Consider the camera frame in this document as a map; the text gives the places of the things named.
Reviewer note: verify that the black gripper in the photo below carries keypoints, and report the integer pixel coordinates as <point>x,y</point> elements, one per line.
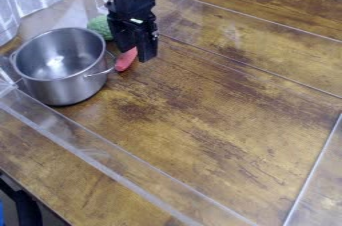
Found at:
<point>134,14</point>

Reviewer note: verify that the green bumpy toy vegetable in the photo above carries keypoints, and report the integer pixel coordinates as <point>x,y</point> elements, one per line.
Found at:
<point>98,24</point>

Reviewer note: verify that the stainless steel pot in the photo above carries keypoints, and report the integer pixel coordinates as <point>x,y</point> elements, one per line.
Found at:
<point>64,66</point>

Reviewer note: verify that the clear acrylic table barrier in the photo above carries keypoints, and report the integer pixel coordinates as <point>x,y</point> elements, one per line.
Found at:
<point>219,135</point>

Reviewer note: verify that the black table leg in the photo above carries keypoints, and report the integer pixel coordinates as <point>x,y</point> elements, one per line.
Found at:
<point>29,211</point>

